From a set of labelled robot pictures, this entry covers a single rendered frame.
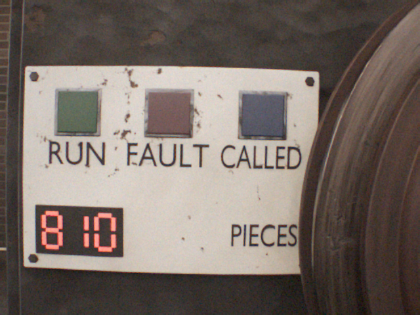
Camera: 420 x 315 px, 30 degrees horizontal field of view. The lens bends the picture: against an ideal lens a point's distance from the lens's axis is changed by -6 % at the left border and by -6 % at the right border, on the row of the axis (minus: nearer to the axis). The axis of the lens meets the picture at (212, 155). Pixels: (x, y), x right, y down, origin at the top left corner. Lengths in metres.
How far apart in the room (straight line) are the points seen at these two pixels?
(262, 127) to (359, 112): 0.14
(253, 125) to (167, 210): 0.10
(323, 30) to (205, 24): 0.11
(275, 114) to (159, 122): 0.10
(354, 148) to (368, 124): 0.02
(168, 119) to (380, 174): 0.21
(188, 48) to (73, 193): 0.16
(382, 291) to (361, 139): 0.11
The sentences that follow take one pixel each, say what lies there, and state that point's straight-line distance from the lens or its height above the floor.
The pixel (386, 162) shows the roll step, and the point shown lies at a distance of 0.57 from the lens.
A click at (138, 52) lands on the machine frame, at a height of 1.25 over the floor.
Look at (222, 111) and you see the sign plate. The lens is 0.70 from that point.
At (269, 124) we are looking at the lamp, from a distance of 0.70.
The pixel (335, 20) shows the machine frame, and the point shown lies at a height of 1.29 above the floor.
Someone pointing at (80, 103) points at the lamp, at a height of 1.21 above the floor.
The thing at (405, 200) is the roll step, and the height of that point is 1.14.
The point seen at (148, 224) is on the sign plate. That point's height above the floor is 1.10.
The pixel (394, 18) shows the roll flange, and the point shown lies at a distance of 0.66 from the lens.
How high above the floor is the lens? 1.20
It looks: 3 degrees down
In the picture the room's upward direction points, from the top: 1 degrees clockwise
